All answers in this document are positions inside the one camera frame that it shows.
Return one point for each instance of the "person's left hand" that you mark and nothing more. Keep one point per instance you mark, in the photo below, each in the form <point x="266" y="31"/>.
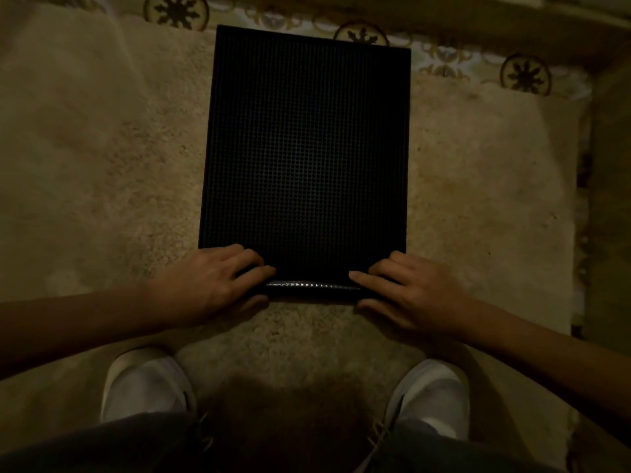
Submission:
<point x="197" y="288"/>

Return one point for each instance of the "person's right hand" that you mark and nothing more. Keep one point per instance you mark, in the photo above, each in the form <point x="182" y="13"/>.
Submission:
<point x="424" y="295"/>

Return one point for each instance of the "person's left thumb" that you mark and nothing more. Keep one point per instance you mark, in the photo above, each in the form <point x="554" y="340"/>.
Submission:
<point x="246" y="305"/>

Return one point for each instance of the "person's right thumb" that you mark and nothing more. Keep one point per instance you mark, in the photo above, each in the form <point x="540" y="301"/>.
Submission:
<point x="377" y="307"/>

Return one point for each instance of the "person's right middle finger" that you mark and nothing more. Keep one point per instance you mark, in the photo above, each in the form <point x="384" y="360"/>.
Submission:
<point x="389" y="267"/>

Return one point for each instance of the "person's left middle finger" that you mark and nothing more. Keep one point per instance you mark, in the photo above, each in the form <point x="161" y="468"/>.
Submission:
<point x="244" y="261"/>

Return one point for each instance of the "black grid rubber mat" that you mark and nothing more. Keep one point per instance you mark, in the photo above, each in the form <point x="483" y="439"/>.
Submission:
<point x="305" y="152"/>

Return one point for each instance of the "person's right forearm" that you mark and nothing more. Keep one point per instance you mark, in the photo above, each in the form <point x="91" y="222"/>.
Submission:
<point x="547" y="364"/>

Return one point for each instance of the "person's left forearm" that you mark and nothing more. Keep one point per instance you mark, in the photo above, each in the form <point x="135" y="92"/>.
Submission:
<point x="69" y="325"/>

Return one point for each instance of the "person's right white shoe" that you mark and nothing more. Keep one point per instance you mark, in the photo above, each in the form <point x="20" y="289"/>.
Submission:
<point x="434" y="394"/>

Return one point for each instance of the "person's white shoe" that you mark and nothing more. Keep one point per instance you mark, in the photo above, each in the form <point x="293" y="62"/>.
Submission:
<point x="434" y="394"/>
<point x="143" y="384"/>

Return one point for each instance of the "person's left white shoe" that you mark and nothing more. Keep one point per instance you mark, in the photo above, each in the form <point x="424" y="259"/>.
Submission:
<point x="143" y="384"/>

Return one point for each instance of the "person's right dark trouser leg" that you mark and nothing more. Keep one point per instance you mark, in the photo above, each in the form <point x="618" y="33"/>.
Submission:
<point x="443" y="455"/>

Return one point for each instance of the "person's dark trouser leg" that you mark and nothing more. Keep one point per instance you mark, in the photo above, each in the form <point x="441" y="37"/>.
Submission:
<point x="108" y="445"/>
<point x="443" y="455"/>

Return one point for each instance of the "beige shaggy rug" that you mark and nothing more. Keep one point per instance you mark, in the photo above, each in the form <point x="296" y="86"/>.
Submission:
<point x="98" y="167"/>

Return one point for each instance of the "person's left dark trouser leg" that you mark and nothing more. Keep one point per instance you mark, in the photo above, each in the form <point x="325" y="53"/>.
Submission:
<point x="108" y="445"/>

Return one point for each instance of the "patterned floral carpet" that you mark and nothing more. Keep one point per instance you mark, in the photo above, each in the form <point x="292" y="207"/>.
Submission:
<point x="443" y="54"/>

